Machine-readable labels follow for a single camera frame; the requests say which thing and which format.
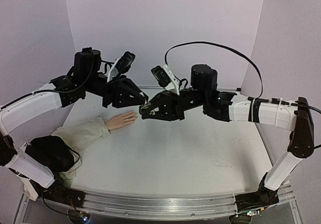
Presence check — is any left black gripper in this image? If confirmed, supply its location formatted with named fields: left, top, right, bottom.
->
left=84, top=73, right=150, bottom=108

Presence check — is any white nail polish bottle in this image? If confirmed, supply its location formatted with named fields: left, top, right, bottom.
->
left=139, top=104, right=151, bottom=113

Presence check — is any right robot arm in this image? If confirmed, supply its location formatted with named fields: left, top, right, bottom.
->
left=139, top=64, right=317, bottom=193

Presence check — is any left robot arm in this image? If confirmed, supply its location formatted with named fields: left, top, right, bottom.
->
left=1, top=47, right=148, bottom=202

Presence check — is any aluminium back table rail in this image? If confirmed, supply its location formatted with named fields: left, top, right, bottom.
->
left=138, top=85, right=242, bottom=92

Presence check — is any mannequin hand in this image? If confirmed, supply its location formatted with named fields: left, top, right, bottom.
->
left=105, top=111, right=137, bottom=131

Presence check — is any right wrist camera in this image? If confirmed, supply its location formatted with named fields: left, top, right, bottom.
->
left=151, top=64, right=186, bottom=95

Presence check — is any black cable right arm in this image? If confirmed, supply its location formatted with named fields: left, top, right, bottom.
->
left=164, top=41, right=321, bottom=149

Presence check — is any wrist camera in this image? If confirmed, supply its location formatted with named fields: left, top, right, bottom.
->
left=107, top=51, right=136, bottom=82
left=151, top=64, right=186, bottom=95

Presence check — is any beige sleeve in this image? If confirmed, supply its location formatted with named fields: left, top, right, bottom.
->
left=15, top=116, right=111, bottom=184

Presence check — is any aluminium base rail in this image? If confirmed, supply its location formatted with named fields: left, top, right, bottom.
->
left=15, top=183, right=301, bottom=224

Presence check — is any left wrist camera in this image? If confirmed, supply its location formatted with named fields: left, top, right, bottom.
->
left=107, top=51, right=136, bottom=82

